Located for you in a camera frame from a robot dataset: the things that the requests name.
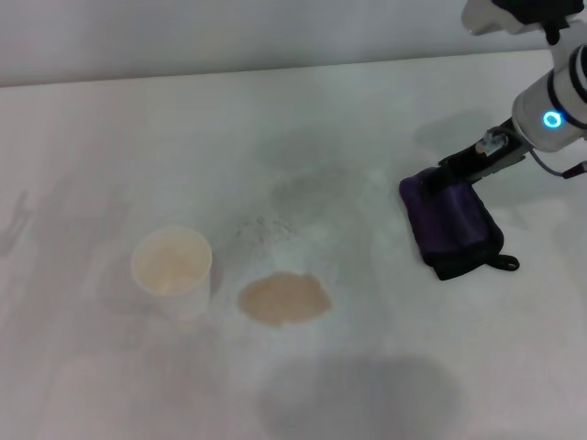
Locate white paper cup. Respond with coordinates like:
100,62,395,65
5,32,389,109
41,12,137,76
130,223,214,321

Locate brown water stain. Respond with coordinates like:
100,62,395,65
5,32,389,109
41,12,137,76
236,270,333,329

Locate grey right arm cable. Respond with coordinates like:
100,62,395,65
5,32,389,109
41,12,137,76
526,146,587,179

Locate purple rag with black trim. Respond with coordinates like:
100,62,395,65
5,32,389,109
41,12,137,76
397,166,521,282

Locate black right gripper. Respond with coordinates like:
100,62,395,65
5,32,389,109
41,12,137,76
420,119,528,198

